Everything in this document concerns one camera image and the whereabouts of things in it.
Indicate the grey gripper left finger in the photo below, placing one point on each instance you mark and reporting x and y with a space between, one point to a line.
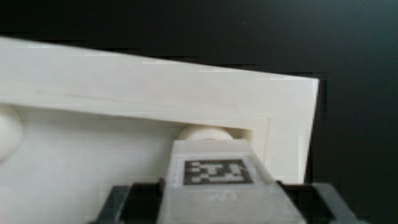
111 213

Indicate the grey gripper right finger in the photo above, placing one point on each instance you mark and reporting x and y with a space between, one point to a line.
337 205

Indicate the white square table top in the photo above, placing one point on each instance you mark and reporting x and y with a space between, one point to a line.
106 104

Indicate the white leg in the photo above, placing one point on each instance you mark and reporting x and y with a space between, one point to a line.
221 190

